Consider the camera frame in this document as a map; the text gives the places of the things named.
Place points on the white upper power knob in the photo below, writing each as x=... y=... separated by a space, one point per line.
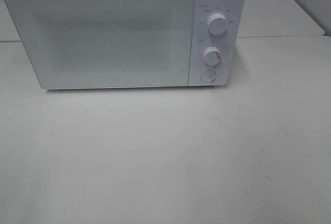
x=217 y=23

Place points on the white timer knob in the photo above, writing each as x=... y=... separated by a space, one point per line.
x=212 y=56

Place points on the round door release button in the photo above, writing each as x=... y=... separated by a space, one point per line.
x=208 y=76

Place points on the white microwave door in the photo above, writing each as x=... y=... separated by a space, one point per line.
x=106 y=43

